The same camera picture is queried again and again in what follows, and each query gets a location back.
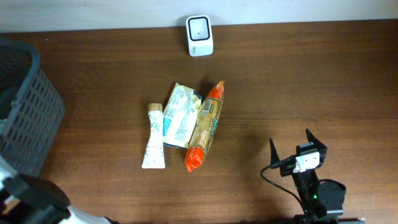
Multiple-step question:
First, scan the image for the white bamboo print tube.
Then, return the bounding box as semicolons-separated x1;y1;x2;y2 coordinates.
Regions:
141;103;165;169

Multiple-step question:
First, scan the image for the white barcode scanner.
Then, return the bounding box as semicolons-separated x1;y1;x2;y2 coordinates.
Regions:
185;15;214;57

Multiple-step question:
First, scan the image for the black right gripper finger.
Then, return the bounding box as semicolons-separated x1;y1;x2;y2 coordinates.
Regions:
305;129;326;149
269;138;280;166

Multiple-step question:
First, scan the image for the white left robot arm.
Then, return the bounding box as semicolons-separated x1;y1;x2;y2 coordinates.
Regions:
1;159;116;224

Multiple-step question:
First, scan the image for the dark grey plastic basket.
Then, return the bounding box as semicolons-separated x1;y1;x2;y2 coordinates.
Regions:
1;39;65;177

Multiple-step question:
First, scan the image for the cream yellow snack bag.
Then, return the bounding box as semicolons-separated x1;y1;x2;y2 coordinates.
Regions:
163;83;202;149

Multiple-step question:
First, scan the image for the orange spaghetti package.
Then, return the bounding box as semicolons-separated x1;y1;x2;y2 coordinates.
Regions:
184;80;224;172

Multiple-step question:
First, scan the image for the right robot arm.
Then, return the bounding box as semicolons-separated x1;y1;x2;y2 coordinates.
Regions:
261;129;365;224

